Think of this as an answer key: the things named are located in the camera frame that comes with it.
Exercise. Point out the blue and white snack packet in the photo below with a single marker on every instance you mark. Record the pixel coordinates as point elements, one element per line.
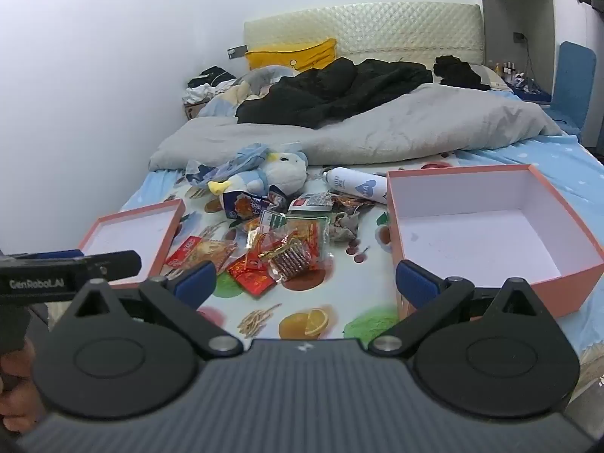
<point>240,206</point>

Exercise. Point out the black power outlet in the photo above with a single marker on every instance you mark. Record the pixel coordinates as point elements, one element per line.
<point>519,36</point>

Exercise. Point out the pink cardboard box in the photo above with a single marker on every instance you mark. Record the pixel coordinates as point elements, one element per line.
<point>472,226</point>

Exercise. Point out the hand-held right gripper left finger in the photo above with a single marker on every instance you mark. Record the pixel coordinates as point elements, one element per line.
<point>196,279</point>

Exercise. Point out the person's left hand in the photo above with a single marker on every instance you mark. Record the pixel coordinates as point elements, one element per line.
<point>14,387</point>

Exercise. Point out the grey blanket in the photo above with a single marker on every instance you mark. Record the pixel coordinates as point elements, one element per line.
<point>401,122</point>

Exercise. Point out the black clothing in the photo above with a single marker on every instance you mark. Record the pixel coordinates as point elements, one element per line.
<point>455,73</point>

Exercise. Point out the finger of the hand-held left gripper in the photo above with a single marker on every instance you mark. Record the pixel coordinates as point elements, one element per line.
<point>115,264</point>

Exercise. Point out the clear packet of brown sticks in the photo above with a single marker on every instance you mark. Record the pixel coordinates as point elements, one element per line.
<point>288,259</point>

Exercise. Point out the yellow pillow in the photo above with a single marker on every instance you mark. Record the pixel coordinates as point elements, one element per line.
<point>292,56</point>

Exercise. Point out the group of small bottles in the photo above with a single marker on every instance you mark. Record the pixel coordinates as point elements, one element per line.
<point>507,73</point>

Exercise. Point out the pile of clothes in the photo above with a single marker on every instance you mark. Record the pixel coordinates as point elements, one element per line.
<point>207,85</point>

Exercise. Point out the black jacket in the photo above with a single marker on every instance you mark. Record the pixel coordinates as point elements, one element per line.
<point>321,89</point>

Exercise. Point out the white spray bottle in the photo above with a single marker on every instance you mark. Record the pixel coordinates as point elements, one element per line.
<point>354,184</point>

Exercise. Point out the pink box lid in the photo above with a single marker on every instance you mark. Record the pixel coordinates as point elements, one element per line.
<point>132,236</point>

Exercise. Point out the blue chair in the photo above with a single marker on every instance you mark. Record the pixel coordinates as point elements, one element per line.
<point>573,80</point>

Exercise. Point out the white pillow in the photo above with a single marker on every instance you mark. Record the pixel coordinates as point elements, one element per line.
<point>498,82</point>

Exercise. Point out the grey snack packet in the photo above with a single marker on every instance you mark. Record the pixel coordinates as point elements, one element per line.
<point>343,229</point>

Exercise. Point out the dark packet with orange snack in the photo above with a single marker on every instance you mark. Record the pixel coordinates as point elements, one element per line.
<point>351,205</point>

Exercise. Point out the red label chip packet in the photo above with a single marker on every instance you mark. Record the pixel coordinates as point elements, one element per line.
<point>207,250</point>

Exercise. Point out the red snack packet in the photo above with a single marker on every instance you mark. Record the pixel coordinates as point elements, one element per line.
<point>250,278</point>

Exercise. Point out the white and blue plush toy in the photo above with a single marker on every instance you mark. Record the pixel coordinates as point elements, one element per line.
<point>283,172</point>

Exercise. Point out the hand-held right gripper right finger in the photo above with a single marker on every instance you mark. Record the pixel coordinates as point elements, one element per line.
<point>415,282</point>

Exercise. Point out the cream quilted headboard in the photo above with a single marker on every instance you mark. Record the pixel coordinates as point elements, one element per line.
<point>401,28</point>

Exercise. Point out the white packet with red label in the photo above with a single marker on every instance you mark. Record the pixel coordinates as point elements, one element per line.
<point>306,203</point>

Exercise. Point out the light blue cartoon quilt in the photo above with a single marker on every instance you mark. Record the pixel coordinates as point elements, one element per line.
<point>222,101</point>

